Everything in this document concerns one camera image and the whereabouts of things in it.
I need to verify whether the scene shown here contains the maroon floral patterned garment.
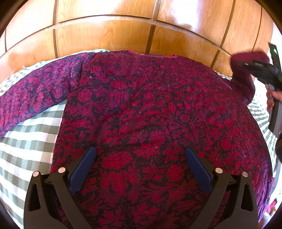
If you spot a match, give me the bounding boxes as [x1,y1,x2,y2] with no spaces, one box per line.
[0,49,275,229]

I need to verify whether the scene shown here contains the person's right hand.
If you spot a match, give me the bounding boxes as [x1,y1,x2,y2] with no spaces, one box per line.
[265,84,282,112]

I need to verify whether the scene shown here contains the green white checked bedsheet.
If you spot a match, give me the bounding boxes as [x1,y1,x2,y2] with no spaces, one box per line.
[0,49,279,229]

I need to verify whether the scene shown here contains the glossy wooden wardrobe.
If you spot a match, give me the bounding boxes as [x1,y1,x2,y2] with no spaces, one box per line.
[1,1,274,80]

